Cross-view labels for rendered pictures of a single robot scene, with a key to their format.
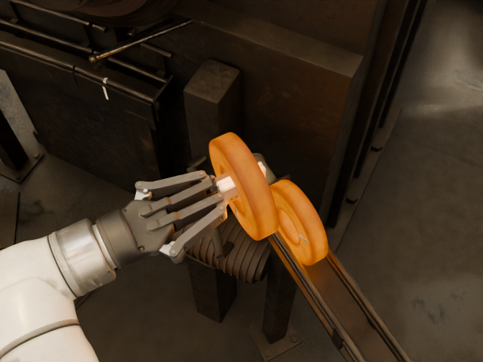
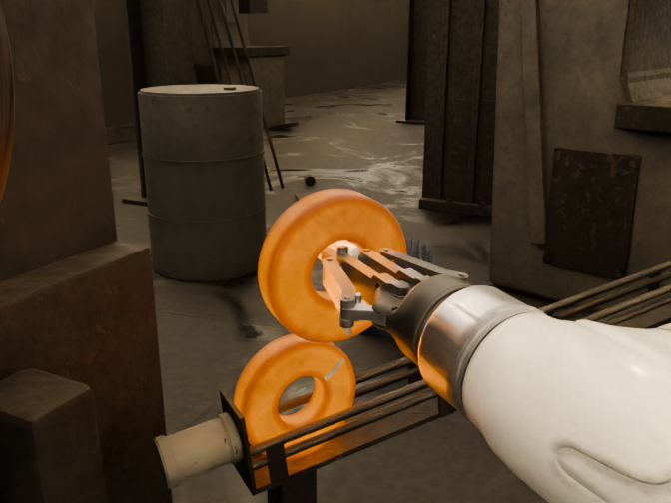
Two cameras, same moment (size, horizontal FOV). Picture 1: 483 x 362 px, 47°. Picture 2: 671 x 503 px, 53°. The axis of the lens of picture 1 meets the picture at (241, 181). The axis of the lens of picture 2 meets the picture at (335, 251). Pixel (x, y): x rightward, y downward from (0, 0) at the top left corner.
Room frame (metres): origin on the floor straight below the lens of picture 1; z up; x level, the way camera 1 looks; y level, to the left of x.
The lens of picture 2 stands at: (0.41, 0.65, 1.13)
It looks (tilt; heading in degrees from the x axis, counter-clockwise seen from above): 18 degrees down; 270
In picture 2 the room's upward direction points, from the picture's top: straight up
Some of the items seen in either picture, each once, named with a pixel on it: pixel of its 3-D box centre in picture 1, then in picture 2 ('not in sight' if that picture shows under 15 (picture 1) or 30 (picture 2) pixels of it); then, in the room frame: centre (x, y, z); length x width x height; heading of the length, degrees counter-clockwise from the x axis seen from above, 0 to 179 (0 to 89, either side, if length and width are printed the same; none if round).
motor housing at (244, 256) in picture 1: (226, 274); not in sight; (0.54, 0.04, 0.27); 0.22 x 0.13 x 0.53; 63
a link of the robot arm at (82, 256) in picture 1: (85, 255); (484, 352); (0.30, 0.20, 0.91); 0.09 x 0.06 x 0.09; 28
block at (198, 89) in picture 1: (215, 117); (43, 491); (0.71, 0.05, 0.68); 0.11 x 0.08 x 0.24; 153
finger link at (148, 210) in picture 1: (179, 201); (369, 285); (0.38, 0.08, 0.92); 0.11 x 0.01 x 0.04; 119
